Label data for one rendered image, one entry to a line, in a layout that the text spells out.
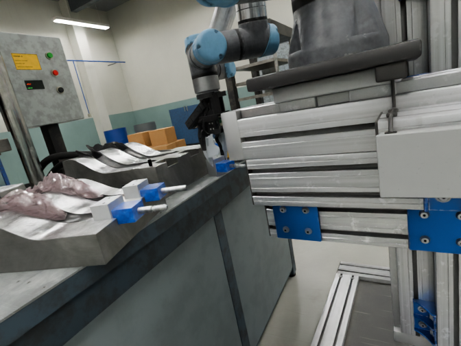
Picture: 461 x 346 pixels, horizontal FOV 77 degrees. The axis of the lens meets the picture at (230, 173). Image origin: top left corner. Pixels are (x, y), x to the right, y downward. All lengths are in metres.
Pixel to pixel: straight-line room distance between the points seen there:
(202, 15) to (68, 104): 7.05
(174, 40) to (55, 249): 8.54
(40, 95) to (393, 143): 1.50
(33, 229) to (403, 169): 0.56
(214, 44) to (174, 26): 8.25
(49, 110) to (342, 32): 1.40
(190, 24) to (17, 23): 3.98
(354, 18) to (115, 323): 0.68
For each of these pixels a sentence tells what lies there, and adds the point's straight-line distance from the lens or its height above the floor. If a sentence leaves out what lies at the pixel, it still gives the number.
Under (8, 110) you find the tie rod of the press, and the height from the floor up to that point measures 1.14.
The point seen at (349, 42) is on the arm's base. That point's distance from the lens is 0.46.
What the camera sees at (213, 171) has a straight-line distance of 0.89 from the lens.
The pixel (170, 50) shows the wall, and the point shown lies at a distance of 9.03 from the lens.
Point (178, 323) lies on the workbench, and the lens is 0.85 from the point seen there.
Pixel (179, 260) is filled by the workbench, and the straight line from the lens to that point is 0.81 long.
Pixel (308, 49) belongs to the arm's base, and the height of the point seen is 1.06.
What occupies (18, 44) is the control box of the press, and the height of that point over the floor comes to 1.42.
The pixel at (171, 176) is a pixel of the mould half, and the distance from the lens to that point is 0.80.
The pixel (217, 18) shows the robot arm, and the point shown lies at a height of 1.29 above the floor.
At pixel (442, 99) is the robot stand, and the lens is 0.45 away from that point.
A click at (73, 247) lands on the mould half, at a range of 0.54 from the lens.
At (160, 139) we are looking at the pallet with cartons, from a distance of 5.87.
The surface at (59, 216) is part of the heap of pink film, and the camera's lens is 0.64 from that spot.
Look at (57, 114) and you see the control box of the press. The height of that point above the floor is 1.11.
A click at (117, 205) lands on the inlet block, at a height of 0.87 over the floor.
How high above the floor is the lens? 1.01
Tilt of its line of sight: 14 degrees down
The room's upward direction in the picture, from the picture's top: 11 degrees counter-clockwise
